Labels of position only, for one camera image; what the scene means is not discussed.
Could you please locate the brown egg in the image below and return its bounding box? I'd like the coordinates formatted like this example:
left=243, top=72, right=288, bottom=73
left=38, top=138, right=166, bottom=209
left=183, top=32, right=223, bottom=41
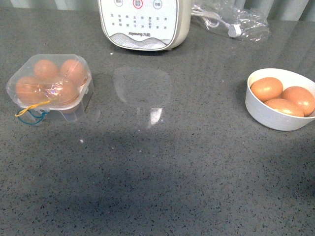
left=60, top=59, right=88, bottom=87
left=33, top=59, right=59, bottom=79
left=47, top=79, right=79, bottom=104
left=15, top=77, right=48, bottom=105
left=264, top=98, right=304, bottom=117
left=281, top=86, right=315, bottom=117
left=251, top=77, right=283, bottom=102

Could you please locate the clear plastic egg box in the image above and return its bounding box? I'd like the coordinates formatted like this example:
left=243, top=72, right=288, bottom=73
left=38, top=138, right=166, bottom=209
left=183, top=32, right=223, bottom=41
left=6, top=54, right=94, bottom=125

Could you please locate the white Joyoung blender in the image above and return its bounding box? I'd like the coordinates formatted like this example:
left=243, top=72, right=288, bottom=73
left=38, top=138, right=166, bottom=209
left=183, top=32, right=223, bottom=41
left=98, top=0, right=192, bottom=51

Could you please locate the white bowl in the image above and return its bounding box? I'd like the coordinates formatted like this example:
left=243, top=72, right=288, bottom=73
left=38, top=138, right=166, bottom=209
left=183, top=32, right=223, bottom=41
left=245, top=68, right=315, bottom=131

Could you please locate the blue rubber band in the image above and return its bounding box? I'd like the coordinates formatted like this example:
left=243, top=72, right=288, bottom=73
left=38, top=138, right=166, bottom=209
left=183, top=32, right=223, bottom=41
left=15, top=110, right=49, bottom=125

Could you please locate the clear plastic bag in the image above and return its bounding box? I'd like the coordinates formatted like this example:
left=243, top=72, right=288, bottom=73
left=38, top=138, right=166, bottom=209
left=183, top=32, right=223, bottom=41
left=191, top=0, right=270, bottom=42

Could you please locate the white power plug cable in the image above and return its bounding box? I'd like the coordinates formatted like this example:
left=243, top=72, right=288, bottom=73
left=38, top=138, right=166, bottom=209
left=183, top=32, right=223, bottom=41
left=191, top=8, right=243, bottom=38

